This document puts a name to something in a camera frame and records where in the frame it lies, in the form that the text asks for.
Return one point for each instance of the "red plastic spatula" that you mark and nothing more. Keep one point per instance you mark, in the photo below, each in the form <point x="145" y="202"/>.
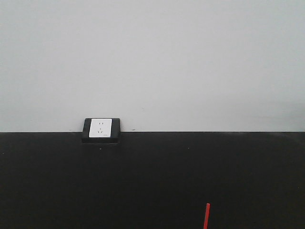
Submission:
<point x="206" y="216"/>

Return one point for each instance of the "black socket mounting box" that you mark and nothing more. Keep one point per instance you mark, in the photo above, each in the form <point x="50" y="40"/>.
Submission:
<point x="115" y="133"/>

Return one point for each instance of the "white wall power socket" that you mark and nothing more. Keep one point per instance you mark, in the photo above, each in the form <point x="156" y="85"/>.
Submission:
<point x="100" y="128"/>

